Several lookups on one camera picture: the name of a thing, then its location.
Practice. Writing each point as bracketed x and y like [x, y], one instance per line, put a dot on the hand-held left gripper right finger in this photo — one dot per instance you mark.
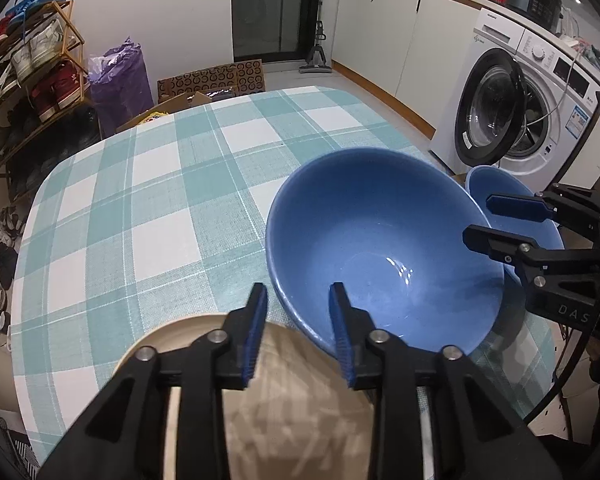
[342, 340]

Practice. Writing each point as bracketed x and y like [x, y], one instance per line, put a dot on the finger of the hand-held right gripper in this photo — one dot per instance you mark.
[515, 206]
[495, 242]

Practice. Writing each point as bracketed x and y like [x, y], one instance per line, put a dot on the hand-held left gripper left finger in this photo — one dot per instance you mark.
[252, 340]

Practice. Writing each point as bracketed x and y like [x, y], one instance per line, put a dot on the large light blue bowl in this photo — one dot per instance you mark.
[500, 180]

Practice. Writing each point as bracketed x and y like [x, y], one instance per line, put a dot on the beige plate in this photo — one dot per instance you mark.
[300, 420]

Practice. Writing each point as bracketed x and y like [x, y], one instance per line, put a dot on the dark blue bowl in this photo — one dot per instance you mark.
[370, 230]

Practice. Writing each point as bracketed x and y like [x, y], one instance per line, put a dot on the teal checked tablecloth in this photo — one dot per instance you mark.
[155, 210]

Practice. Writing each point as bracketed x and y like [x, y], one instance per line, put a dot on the pile of cloths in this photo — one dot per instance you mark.
[592, 57]

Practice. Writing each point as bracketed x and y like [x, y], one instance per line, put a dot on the white washing machine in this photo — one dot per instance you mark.
[490, 40]

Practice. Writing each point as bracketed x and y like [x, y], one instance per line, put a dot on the white base cabinets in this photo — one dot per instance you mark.
[380, 40]

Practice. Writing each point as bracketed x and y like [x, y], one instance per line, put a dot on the open brown cardboard box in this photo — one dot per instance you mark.
[180, 105]

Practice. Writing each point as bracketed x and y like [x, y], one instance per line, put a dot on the upright vacuum cleaner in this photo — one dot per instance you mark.
[317, 55]

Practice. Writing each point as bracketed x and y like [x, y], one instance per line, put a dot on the scattered pile of shoes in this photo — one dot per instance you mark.
[0, 260]

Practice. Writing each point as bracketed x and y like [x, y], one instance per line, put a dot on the purple trash bag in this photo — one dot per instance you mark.
[122, 90]

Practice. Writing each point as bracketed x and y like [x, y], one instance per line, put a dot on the black framed glass door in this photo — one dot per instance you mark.
[275, 10]

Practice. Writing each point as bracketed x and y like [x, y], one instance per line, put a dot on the wooden shoe rack with shoes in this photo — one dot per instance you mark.
[55, 85]

